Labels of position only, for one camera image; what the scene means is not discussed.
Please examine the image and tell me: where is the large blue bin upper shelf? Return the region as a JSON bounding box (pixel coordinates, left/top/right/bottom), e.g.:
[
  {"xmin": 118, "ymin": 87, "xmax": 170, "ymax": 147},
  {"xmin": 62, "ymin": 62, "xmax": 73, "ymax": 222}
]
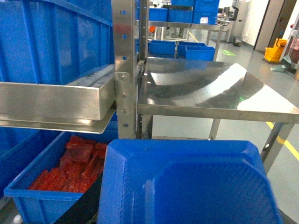
[{"xmin": 0, "ymin": 0, "xmax": 114, "ymax": 85}]

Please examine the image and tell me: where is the blue bin with red parts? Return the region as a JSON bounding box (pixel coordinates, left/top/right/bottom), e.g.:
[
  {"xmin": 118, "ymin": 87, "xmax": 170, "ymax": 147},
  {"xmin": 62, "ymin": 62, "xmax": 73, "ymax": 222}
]
[{"xmin": 4, "ymin": 130, "xmax": 118, "ymax": 224}]

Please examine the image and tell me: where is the yellow mop bucket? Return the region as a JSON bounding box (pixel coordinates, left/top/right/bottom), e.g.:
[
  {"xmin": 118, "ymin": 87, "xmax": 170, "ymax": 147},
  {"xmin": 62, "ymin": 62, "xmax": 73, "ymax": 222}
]
[{"xmin": 264, "ymin": 38, "xmax": 287, "ymax": 63}]

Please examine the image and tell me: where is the small stainless steel table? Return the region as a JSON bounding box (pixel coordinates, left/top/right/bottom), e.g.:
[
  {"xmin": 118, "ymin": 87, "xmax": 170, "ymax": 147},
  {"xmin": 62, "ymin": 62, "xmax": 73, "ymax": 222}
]
[{"xmin": 137, "ymin": 57, "xmax": 299, "ymax": 171}]

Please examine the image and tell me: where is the stainless steel shelf rack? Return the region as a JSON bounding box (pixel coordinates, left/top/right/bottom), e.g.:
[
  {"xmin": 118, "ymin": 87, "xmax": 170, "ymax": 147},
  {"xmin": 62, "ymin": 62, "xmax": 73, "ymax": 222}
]
[{"xmin": 0, "ymin": 0, "xmax": 143, "ymax": 139}]

